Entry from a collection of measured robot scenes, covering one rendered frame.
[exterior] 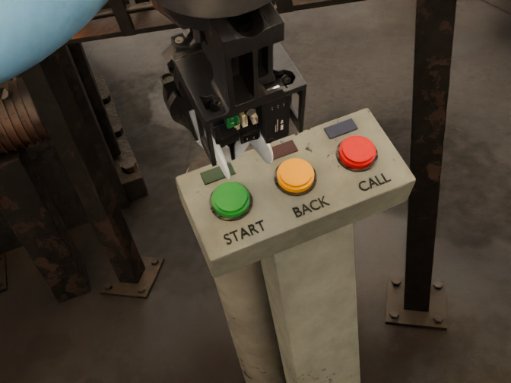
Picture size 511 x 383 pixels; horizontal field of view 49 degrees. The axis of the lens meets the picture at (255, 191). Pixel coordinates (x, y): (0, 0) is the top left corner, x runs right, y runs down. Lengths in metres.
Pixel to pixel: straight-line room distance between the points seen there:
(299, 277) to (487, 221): 0.83
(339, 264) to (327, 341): 0.15
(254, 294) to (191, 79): 0.55
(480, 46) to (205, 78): 1.79
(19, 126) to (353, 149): 0.68
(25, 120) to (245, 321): 0.54
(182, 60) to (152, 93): 1.69
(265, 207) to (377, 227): 0.82
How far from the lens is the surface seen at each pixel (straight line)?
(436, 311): 1.23
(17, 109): 1.11
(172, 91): 0.42
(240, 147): 0.50
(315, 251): 0.64
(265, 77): 0.36
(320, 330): 0.76
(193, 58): 0.38
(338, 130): 0.64
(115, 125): 1.81
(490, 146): 1.65
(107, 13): 0.90
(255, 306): 0.89
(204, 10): 0.30
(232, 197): 0.58
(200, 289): 1.31
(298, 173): 0.60
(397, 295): 1.24
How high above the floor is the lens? 0.99
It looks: 41 degrees down
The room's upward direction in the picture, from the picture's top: 11 degrees counter-clockwise
